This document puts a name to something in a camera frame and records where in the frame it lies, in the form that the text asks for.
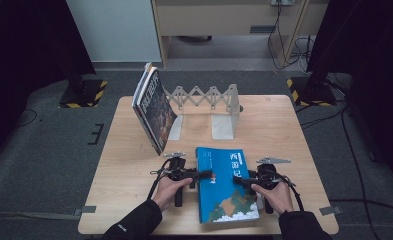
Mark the person's right hand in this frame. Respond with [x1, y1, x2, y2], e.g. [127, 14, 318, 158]
[250, 180, 295, 215]

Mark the grey expandable bookend rack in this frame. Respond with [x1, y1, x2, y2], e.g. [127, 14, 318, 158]
[163, 83, 242, 141]

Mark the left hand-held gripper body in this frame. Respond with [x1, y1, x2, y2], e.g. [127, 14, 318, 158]
[163, 151, 199, 208]

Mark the beige wooden desk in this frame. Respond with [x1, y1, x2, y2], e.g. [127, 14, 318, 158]
[150, 0, 330, 70]

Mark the person's left hand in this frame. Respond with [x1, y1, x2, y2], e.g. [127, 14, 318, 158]
[151, 175, 194, 213]

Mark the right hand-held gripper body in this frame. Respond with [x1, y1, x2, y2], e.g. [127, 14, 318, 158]
[250, 156, 292, 215]

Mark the white cabinet panel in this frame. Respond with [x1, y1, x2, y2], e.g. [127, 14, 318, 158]
[66, 0, 163, 64]

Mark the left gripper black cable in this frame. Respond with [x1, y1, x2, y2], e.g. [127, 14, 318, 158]
[146, 157, 172, 202]

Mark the grey tape strip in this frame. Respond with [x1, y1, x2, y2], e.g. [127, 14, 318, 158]
[73, 205, 98, 216]
[318, 205, 344, 216]

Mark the dark lava cover book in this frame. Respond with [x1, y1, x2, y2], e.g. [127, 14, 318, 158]
[132, 66, 179, 157]

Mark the thick blue book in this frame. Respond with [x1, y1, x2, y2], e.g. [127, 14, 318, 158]
[195, 146, 261, 225]

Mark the black power cable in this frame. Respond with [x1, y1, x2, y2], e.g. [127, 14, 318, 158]
[266, 2, 306, 72]

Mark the white cable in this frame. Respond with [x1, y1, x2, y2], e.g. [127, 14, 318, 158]
[292, 35, 315, 74]

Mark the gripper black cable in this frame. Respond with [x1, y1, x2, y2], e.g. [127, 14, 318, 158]
[146, 157, 172, 202]
[276, 171, 306, 213]

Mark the yellow-black striped stand base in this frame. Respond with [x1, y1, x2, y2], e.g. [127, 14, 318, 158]
[58, 63, 109, 109]
[286, 56, 338, 108]

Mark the black floor cable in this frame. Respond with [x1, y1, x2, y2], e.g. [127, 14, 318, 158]
[16, 108, 39, 128]
[340, 106, 374, 240]
[328, 198, 393, 216]
[298, 107, 348, 130]

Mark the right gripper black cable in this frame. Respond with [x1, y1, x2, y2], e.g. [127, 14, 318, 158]
[276, 171, 306, 213]

